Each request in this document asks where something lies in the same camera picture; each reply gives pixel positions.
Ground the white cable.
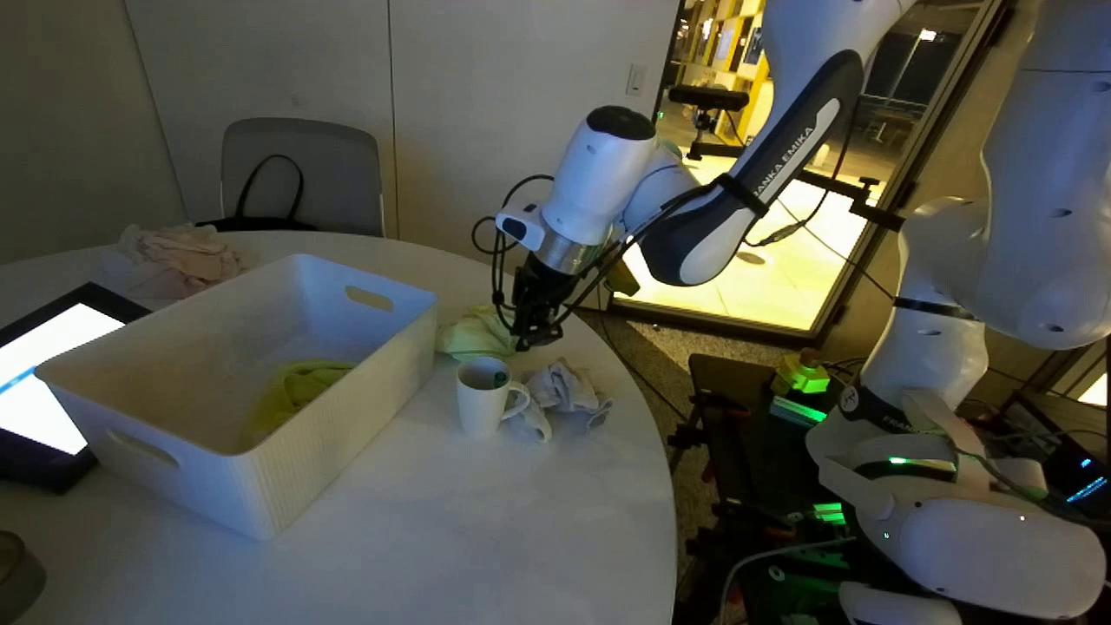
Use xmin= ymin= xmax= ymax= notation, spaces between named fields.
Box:
xmin=713 ymin=530 xmax=864 ymax=625

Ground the black bag with strap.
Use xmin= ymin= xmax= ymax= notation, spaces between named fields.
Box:
xmin=194 ymin=150 xmax=389 ymax=238

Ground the grey chair with bag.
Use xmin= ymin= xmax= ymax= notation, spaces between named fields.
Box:
xmin=216 ymin=116 xmax=389 ymax=238

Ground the black bench behind glass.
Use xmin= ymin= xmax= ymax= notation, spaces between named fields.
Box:
xmin=664 ymin=80 xmax=759 ymax=162

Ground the green glowing device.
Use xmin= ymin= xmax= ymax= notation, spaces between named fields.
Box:
xmin=769 ymin=355 xmax=840 ymax=435

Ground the pale green cloth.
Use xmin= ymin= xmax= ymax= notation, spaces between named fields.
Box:
xmin=436 ymin=302 xmax=522 ymax=369

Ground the black tablet lit screen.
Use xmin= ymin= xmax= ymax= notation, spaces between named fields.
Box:
xmin=0 ymin=282 xmax=158 ymax=497

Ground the bright yellow cloth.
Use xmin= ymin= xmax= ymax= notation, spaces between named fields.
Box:
xmin=245 ymin=357 xmax=357 ymax=445

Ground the black device blue light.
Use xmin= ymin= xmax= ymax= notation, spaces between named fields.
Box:
xmin=1037 ymin=445 xmax=1111 ymax=514

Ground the grey white cloth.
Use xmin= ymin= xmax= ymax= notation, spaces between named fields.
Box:
xmin=515 ymin=357 xmax=614 ymax=445

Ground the white mug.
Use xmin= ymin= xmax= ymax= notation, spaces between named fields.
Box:
xmin=453 ymin=355 xmax=535 ymax=445

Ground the pink crumpled cloth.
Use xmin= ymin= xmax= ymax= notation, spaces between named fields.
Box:
xmin=114 ymin=217 xmax=253 ymax=295

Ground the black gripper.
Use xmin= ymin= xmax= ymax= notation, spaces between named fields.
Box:
xmin=507 ymin=257 xmax=581 ymax=355

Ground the white plastic box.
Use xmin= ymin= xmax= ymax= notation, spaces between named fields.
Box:
xmin=43 ymin=251 xmax=444 ymax=545

